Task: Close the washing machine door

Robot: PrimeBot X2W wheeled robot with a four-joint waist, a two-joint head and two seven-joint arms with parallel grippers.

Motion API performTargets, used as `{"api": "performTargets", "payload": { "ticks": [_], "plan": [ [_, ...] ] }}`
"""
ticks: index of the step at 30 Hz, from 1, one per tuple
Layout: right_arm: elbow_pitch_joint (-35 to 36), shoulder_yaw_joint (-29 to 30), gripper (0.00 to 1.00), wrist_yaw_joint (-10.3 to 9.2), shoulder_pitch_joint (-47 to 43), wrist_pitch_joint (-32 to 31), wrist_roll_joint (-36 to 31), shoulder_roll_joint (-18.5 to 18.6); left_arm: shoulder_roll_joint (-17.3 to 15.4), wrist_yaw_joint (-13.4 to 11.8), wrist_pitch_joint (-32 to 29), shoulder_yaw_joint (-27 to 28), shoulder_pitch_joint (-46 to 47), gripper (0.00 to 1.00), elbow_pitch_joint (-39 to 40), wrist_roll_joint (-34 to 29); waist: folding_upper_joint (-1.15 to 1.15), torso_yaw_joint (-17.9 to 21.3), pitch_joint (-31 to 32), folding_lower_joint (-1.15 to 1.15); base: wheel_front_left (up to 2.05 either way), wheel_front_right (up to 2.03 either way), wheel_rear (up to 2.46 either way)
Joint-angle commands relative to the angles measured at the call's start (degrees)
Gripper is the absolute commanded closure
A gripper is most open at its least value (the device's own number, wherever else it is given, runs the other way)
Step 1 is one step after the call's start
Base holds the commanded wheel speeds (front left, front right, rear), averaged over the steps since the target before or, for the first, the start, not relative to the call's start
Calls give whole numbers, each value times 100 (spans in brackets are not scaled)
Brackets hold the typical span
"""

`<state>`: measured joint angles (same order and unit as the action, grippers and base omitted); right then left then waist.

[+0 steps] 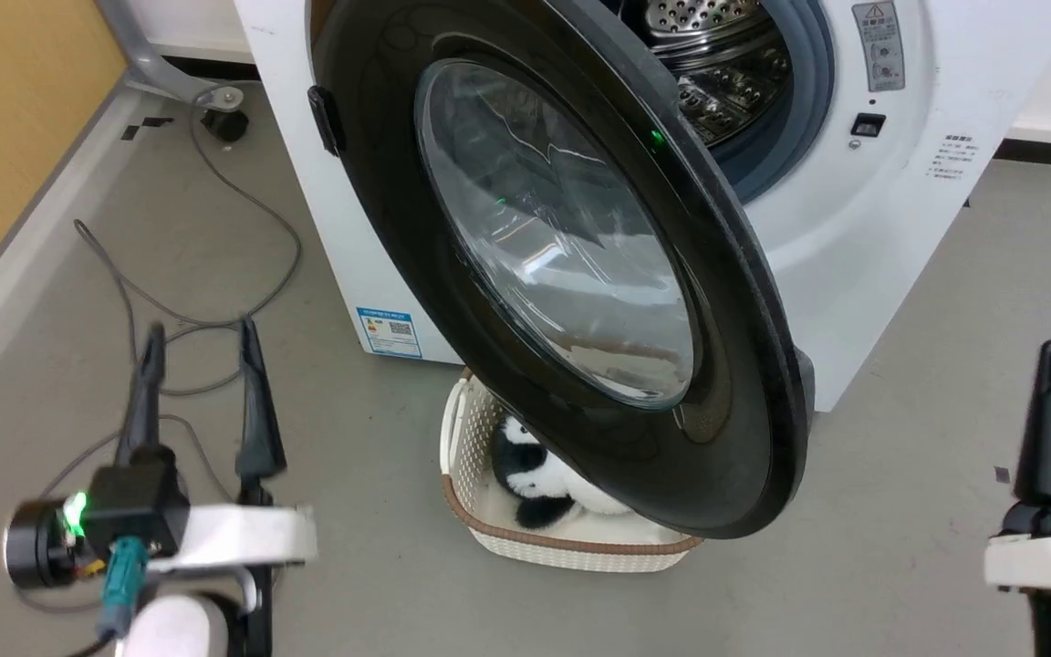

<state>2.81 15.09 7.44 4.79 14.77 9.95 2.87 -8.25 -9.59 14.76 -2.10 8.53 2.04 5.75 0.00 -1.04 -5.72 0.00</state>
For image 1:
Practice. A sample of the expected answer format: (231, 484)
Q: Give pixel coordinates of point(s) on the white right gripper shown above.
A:
(1050, 558)

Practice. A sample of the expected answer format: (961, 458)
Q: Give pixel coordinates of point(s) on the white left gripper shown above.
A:
(234, 537)

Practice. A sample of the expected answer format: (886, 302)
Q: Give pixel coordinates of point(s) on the black round glass washer door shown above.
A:
(379, 201)

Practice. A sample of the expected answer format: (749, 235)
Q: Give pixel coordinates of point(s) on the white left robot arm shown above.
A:
(165, 630)

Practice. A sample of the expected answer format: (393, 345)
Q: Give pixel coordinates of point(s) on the white front-load washing machine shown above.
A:
(854, 255)

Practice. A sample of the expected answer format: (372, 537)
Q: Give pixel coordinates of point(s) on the black door latch slot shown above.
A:
(868, 125)

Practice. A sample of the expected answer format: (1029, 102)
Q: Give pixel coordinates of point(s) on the grey rubber door gasket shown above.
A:
(813, 82)

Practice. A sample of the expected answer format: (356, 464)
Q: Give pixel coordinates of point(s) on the blue energy label sticker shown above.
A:
(389, 332)

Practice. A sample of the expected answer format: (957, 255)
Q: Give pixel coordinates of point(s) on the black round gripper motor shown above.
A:
(37, 546)

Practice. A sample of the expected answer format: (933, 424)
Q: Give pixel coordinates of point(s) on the black and white panda plush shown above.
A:
(535, 474)

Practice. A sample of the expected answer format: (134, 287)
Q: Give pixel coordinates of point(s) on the grey metal furniture leg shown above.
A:
(156, 68)

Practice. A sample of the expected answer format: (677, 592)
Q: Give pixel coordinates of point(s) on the yellow wooden panel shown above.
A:
(5, 119)

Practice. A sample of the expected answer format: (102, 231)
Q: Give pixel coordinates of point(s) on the white woven laundry basket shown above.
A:
(571, 550)

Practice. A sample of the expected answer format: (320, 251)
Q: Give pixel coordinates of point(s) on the grey warning label sticker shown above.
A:
(879, 46)

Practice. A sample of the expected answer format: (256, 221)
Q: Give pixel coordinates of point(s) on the stainless steel washer drum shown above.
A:
(726, 55)

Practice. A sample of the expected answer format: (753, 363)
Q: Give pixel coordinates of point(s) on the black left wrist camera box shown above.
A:
(135, 506)

